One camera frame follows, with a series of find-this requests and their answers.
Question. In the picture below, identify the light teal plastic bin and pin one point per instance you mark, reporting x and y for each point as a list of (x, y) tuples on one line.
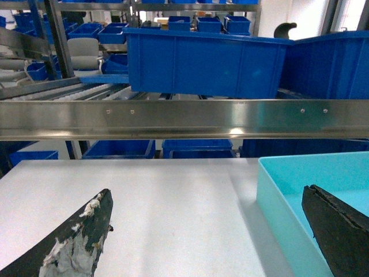
[(281, 180)]

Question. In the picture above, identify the large blue bin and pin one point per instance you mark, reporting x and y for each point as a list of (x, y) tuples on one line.
[(200, 63), (333, 66)]

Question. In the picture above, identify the blue bin under rail left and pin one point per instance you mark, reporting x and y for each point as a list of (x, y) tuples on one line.
[(121, 149)]

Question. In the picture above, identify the grey office chair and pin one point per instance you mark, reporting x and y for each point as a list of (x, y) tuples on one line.
[(84, 55)]

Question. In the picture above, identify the blue bin under rail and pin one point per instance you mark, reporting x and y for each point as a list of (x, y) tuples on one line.
[(256, 148), (121, 149), (197, 149)]

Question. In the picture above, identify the stainless steel shelf rail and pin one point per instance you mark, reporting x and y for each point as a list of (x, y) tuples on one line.
[(184, 119)]

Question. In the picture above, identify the large blue bin centre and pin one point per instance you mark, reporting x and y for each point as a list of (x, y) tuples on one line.
[(200, 63)]

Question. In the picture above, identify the large blue bin right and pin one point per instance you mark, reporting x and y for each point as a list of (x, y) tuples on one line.
[(333, 66)]

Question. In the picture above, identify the blue bin under rail centre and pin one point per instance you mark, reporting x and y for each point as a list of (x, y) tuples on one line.
[(197, 149)]

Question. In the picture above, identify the blue bin under rail right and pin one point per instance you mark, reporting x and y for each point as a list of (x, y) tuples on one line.
[(256, 148)]

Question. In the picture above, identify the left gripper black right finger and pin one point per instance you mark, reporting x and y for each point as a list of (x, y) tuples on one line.
[(340, 231)]

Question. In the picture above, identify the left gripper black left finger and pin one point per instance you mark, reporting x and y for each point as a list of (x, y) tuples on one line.
[(74, 247)]

